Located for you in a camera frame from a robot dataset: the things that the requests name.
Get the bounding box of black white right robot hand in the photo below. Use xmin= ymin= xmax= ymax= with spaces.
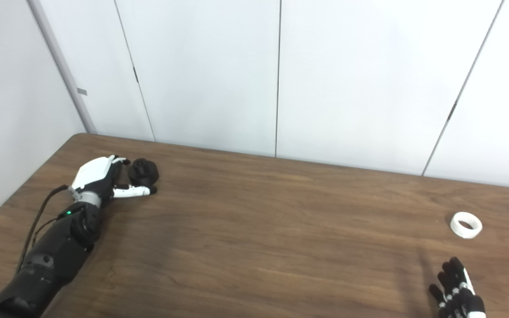
xmin=429 ymin=257 xmax=487 ymax=318

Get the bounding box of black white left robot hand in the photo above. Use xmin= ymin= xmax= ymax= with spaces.
xmin=71 ymin=155 xmax=158 ymax=199

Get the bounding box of round black plastic part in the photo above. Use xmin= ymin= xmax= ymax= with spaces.
xmin=129 ymin=158 xmax=160 ymax=188

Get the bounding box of white plastic ring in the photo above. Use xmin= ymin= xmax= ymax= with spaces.
xmin=450 ymin=212 xmax=483 ymax=239

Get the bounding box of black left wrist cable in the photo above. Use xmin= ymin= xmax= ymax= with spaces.
xmin=16 ymin=185 xmax=72 ymax=274

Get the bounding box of grey wall corner trim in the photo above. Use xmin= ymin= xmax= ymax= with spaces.
xmin=27 ymin=0 xmax=98 ymax=135

